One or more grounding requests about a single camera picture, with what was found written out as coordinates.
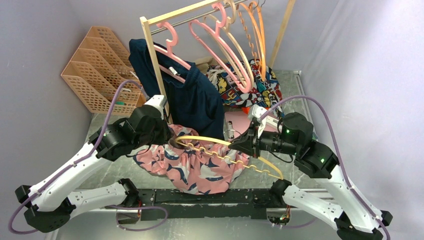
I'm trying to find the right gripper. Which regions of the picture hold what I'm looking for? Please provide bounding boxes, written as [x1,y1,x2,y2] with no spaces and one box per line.
[229,121,300,158]

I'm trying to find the yellow hanger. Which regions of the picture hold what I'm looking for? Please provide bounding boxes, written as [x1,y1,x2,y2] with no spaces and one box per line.
[167,135,284,184]

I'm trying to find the pink patterned shorts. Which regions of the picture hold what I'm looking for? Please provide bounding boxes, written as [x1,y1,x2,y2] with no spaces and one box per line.
[133,139,249,195]

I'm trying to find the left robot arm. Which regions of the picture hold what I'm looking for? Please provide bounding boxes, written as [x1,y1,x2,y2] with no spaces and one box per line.
[15,103,171,233]

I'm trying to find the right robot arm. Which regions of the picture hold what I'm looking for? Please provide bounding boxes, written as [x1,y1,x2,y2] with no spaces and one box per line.
[229,112,393,240]

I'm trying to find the navy blue shorts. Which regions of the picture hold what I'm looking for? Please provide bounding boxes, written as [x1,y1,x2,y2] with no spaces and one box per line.
[128,38,225,140]

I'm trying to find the tan wavy hanger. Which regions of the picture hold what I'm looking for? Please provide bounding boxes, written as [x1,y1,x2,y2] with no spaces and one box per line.
[237,10,262,67]

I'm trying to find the pink hanger with navy shorts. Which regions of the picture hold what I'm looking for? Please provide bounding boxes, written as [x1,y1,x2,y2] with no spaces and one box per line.
[152,21,191,83]

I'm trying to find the orange hanger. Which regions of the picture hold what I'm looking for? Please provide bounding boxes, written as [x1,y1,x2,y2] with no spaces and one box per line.
[237,1,267,82]

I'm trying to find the pink clipboard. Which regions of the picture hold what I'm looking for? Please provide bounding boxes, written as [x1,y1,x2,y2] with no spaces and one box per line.
[224,111,251,142]

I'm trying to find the orange cloth item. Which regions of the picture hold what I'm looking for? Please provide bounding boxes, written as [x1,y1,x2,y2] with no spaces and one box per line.
[241,107,251,115]

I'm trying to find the white eraser box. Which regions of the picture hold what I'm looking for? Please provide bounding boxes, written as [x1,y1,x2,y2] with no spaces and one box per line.
[265,115,282,130]

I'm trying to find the colourful cartoon print cloth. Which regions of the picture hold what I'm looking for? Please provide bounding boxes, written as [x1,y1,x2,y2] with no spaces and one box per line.
[205,59,283,109]

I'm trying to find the wooden clothes rack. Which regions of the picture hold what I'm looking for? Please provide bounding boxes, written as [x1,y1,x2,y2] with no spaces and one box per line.
[139,0,297,125]

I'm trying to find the beige plastic file organizer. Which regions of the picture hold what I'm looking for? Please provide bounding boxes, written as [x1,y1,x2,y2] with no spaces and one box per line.
[61,26,147,116]

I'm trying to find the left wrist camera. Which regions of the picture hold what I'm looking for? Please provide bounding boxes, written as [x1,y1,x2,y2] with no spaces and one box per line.
[145,94,167,120]

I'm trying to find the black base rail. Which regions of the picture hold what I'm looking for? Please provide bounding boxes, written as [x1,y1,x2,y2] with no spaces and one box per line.
[130,188,288,220]

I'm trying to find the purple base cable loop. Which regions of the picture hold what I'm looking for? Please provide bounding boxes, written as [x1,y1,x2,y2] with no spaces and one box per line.
[110,205,169,232]

